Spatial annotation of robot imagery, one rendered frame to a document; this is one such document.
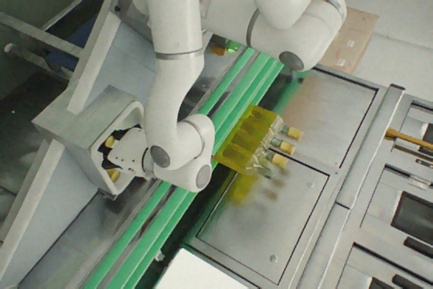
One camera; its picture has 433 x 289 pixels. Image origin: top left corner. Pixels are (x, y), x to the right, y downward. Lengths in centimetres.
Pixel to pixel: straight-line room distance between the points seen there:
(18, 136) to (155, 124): 101
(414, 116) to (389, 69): 458
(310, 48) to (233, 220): 63
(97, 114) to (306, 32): 48
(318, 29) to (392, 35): 593
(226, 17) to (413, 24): 626
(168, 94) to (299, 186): 75
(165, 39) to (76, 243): 62
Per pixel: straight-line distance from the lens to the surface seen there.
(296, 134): 121
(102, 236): 105
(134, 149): 83
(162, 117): 64
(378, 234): 132
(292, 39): 80
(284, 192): 126
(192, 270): 116
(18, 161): 154
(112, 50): 92
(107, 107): 90
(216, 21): 88
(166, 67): 65
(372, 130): 147
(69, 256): 106
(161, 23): 63
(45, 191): 95
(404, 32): 685
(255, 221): 121
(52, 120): 92
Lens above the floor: 130
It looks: 18 degrees down
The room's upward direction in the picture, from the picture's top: 115 degrees clockwise
